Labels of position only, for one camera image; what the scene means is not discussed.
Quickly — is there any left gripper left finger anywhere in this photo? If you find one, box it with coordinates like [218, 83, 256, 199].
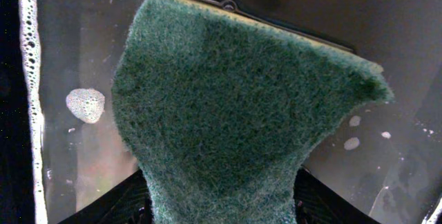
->
[59, 169, 152, 224]

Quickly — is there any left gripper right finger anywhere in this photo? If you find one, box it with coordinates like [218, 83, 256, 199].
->
[294, 167, 380, 224]

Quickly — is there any green yellow sponge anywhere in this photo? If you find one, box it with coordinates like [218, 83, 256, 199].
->
[111, 0, 394, 224]

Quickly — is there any black rectangular tray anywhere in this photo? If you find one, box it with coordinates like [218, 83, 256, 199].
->
[1, 0, 441, 223]

